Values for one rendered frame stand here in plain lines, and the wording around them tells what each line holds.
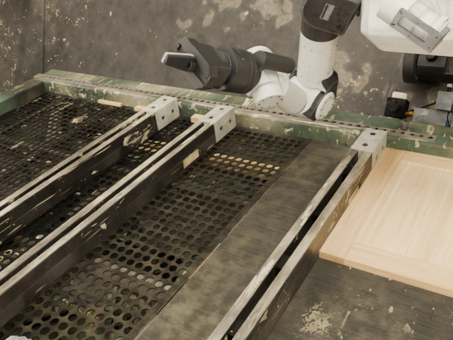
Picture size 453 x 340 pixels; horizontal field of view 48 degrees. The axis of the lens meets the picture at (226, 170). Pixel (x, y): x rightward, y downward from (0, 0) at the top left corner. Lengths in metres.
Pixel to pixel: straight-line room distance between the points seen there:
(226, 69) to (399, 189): 0.59
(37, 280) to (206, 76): 0.58
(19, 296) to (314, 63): 0.84
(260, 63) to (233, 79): 0.07
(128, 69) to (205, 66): 2.29
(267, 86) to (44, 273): 0.63
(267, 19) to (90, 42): 1.26
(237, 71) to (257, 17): 1.80
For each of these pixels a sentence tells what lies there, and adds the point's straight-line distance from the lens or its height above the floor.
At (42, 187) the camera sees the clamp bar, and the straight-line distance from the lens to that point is 1.44.
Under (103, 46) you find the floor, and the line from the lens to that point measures 3.39.
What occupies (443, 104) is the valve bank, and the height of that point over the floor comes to 0.76.
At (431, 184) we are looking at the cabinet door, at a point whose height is 1.01.
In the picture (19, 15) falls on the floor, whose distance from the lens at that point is 4.06.
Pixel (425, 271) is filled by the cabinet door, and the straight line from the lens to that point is 1.11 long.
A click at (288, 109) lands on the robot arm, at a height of 1.24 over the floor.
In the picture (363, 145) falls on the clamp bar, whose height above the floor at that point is 1.01.
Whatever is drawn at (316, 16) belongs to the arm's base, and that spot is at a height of 1.34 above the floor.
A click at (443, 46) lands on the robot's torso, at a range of 1.10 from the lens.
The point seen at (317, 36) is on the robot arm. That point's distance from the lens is 1.19.
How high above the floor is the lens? 2.36
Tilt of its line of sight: 60 degrees down
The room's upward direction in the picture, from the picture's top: 87 degrees counter-clockwise
